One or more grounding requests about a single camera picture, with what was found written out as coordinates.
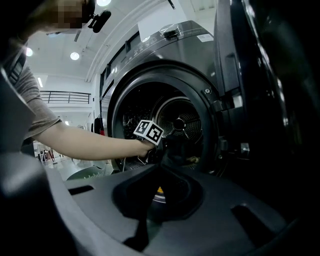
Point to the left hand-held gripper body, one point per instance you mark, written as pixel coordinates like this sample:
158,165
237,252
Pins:
150,131

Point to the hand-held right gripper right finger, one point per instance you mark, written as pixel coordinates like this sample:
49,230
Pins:
200,238

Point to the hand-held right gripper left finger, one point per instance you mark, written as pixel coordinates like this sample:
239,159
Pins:
100,212

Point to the round ceiling light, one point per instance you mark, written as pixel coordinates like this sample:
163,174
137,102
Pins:
29,52
74,56
103,2

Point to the black head camera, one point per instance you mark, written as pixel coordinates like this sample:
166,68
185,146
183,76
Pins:
100,21

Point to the person's left forearm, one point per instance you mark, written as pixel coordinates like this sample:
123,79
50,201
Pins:
95,147

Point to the person's head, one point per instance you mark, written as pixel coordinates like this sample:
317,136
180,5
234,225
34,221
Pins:
65,13

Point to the grey garment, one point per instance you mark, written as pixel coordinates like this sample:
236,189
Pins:
177,150

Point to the round black washer door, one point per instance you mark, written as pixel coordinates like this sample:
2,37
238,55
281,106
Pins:
275,100

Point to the cream beige garment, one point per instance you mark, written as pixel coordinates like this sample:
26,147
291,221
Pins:
193,158

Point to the black metal railing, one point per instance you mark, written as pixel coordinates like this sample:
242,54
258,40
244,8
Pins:
65,97

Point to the black washing machine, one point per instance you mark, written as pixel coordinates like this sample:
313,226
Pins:
160,65

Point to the grey-green laundry basket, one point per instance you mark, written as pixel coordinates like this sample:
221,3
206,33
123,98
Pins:
87,173

